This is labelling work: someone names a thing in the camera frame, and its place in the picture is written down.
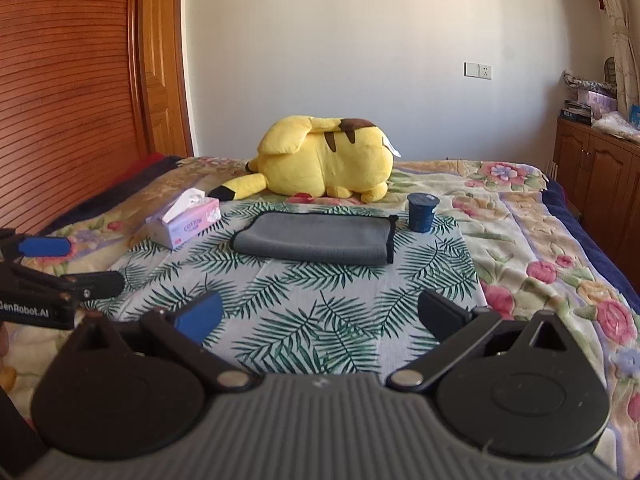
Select grey microfibre towel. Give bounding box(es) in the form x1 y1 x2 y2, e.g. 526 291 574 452
230 211 398 266

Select palm leaf print cloth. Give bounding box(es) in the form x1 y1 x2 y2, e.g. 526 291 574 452
90 202 485 376

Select floral bed quilt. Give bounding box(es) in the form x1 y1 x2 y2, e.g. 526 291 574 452
25 157 639 478

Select pink tissue box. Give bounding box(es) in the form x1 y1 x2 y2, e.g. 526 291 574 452
145 188 221 250

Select dark blue paper cup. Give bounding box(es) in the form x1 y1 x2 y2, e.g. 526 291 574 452
407 192 439 233

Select slatted wooden wardrobe door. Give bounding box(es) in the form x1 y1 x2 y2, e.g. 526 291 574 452
1 0 150 233

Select red blanket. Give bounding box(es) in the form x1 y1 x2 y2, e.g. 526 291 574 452
108 153 166 193

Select dark blue blanket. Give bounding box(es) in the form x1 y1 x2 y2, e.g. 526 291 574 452
38 155 181 235

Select yellow Pikachu plush toy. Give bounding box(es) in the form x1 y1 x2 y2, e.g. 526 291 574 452
207 115 400 204

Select wooden side cabinet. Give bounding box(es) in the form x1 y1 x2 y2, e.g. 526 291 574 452
553 118 639 288

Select wooden panel door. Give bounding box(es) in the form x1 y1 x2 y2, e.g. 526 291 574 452
137 0 193 157

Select stack of books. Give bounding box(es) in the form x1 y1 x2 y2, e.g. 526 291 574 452
560 100 592 126

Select white plastic bag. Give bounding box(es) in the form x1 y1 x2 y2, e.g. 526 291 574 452
592 112 640 144

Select pink storage box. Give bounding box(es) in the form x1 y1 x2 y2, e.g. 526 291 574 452
577 90 617 119

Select blue picture card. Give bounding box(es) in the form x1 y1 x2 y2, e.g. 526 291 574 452
629 104 640 129

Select floral beige curtain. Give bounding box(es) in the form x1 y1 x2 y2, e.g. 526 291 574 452
603 0 639 115

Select white wall switch socket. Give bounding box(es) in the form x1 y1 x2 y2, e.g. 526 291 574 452
464 62 492 80

